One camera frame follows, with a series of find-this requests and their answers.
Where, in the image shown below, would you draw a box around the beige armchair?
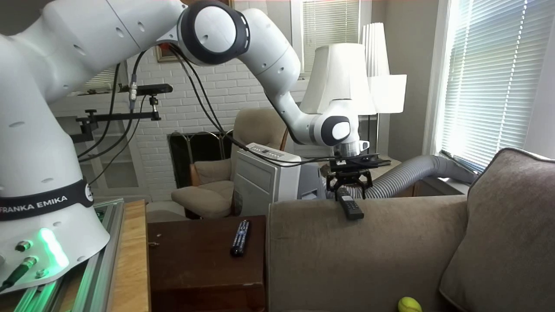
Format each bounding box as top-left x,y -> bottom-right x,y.
171,107 -> 287,218

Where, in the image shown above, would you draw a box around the black fireplace screen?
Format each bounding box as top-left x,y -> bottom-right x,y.
166,131 -> 230,187

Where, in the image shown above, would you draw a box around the grey flexible exhaust hose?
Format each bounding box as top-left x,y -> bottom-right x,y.
362,152 -> 478,200

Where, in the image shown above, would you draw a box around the brown sofa cushion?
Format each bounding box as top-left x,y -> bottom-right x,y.
438,148 -> 555,312

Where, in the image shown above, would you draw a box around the brown fabric sofa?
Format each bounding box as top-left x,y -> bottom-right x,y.
265,192 -> 468,312

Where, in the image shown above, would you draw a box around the black camera on mount arm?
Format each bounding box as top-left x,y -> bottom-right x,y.
70,83 -> 173,142

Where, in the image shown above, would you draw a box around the yellow tennis ball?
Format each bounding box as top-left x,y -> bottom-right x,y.
396,296 -> 422,312

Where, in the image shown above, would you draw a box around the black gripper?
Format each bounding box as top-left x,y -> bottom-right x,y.
325,154 -> 377,200

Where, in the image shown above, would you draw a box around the white shade table lamp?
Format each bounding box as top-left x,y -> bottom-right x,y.
299,43 -> 376,114

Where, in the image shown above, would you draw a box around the black remote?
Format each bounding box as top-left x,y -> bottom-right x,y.
337,187 -> 364,220
230,220 -> 249,256

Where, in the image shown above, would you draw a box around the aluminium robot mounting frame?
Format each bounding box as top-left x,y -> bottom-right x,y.
0,199 -> 124,312

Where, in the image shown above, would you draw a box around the light wooden side table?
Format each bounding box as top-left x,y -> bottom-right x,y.
369,155 -> 398,181

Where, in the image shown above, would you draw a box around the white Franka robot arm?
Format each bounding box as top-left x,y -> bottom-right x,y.
0,0 -> 367,292

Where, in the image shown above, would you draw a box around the white window blinds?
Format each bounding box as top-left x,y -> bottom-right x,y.
440,0 -> 555,166

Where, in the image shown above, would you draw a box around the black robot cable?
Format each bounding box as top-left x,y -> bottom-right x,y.
76,44 -> 336,169

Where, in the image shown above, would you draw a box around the dark wooden side table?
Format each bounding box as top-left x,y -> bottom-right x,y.
147,216 -> 266,312

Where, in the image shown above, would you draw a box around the black remote on table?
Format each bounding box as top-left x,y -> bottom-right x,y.
230,220 -> 249,256

